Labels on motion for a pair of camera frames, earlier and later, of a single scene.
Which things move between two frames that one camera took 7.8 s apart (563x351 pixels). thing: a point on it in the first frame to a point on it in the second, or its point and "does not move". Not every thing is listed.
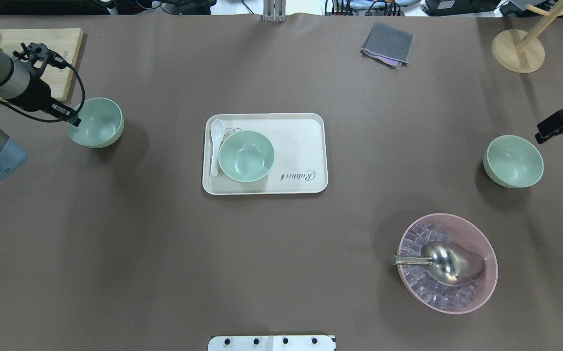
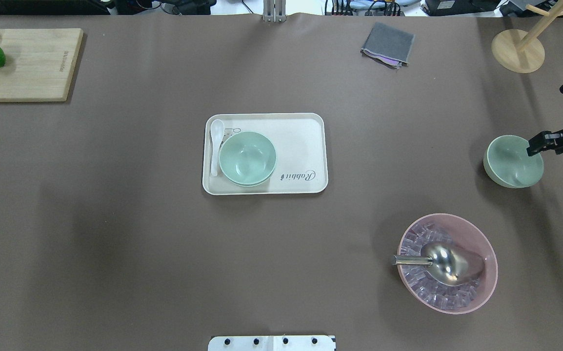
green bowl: [512, 161] does not move
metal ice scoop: [448, 263] does not move
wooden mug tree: [521, 52] does not move
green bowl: [102, 123] to [248, 158]
